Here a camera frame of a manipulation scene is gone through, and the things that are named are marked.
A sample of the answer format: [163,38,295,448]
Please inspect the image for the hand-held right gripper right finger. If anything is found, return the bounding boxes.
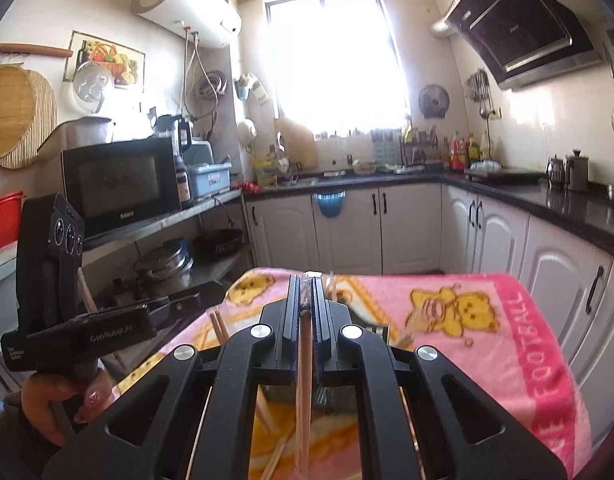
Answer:
[311,275,570,480]

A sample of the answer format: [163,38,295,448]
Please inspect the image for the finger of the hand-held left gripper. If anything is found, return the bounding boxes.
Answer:
[146,293,204,329]

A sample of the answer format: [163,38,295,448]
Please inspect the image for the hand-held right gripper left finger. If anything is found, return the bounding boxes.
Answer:
[41,274,304,480]

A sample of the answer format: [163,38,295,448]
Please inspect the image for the plastic wooden chopsticks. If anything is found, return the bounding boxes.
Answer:
[296,271,318,479]

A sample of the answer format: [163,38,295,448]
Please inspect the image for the hanging kitchen utensils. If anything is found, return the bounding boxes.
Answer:
[465,68,492,117]

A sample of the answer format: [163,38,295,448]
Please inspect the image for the person's left hand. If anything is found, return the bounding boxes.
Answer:
[19,369,116,449]

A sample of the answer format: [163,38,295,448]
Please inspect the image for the steel cooking pot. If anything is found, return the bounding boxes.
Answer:
[132,237,196,297]

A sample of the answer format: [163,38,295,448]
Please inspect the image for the red plastic basin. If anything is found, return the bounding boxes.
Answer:
[0,190,27,254]

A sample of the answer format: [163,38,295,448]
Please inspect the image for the black frying pan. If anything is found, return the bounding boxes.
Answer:
[192,228,244,262]

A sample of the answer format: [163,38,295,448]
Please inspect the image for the grey metal shelf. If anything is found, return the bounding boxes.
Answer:
[81,189,255,291]

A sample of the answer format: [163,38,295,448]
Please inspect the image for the black microwave oven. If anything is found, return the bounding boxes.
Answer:
[60,135,183,239]

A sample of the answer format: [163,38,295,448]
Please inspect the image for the dark sauce bottle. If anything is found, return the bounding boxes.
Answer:
[174,155,191,206]

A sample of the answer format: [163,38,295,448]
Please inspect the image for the white kitchen cabinets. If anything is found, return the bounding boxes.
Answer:
[244,180,614,396]

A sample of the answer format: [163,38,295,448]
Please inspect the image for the blue plastic storage box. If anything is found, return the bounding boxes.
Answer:
[184,161,233,199]

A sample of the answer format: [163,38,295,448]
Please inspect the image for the ribbed wooden board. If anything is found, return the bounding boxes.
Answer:
[0,68,58,170]

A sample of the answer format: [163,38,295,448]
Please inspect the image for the round bamboo cutting board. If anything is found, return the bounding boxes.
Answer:
[0,65,36,162]

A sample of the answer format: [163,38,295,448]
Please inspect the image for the pink printed blanket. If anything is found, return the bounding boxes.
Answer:
[104,267,596,480]

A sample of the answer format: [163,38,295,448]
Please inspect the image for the black electric kettle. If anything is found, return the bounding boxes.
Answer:
[152,113,194,159]

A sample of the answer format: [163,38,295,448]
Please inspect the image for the large plastic oil jug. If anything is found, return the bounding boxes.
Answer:
[274,115,319,171]

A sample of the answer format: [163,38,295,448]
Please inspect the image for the glass pot lid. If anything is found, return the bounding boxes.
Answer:
[72,59,116,114]

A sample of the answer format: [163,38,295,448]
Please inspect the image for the spice rack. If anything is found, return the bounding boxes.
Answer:
[400,129,440,166]

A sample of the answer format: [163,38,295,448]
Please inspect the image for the condiment bottles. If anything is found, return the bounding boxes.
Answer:
[441,131,482,174]

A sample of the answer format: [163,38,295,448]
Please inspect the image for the wooden rolling pin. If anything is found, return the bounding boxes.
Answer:
[0,42,74,59]

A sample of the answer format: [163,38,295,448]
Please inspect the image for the framed fruit picture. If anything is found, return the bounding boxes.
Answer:
[62,30,146,92]

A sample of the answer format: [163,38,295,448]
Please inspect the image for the black kitchen countertop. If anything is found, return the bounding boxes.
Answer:
[241,166,614,257]

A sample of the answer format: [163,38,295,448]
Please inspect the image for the bright window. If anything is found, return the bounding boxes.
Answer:
[264,0,412,135]

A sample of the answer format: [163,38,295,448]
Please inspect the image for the small metal teapot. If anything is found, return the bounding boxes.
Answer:
[545,154,568,187]

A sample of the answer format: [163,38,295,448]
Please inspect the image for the white water heater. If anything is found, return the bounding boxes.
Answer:
[130,0,243,51]

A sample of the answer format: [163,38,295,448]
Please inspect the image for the black range hood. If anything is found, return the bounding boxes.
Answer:
[444,0,604,92]

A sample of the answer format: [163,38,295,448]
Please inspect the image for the coiled shower hose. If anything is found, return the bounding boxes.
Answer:
[196,69,229,102]

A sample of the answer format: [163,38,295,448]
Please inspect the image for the round wall fan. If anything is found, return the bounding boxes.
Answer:
[417,83,449,120]

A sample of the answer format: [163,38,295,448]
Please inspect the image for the silver ventilation duct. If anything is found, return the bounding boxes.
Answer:
[429,6,459,37]

